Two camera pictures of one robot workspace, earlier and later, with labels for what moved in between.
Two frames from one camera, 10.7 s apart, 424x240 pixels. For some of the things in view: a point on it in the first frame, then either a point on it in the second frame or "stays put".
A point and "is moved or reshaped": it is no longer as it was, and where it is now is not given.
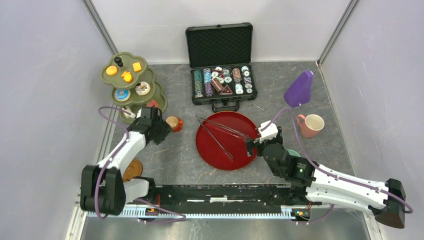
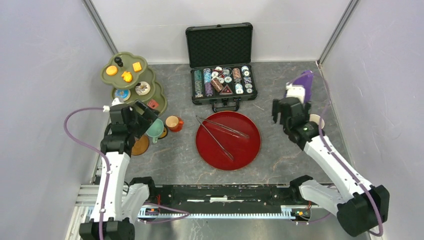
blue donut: [122, 95] stays put
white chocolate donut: [142, 88] stays put
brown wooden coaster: [134, 170] is moved or reshaped
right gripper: [252, 144] → [276, 109]
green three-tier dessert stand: [134, 83] stays put
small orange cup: [175, 122] stays put
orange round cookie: [111, 70] stays put
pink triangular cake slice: [152, 103] stays put
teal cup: [292, 152] is moved or reshaped
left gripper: [165, 128] → [148, 116]
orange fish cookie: [127, 76] stays put
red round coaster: [178, 128] stays put
